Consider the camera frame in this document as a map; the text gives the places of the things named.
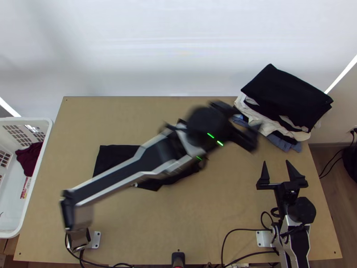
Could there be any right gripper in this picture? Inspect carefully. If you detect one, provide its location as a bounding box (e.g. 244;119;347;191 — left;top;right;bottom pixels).
256;159;309;208

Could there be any black cable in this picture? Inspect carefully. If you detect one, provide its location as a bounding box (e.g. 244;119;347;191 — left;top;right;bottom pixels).
65;234;132;268
318;128;357;180
220;228;277;266
260;211;280;233

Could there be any black t-shirt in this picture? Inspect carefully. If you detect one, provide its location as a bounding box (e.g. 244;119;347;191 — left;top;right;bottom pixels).
92;118;208;193

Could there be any pile of folded clothes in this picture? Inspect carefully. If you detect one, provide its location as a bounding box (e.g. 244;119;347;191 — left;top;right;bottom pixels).
231;63;334;154

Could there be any white laundry basket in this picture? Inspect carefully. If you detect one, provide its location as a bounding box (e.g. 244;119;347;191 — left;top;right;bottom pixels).
0;117;54;239

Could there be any dark red garment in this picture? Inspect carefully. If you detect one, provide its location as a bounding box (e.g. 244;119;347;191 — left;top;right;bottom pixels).
15;142;44;177

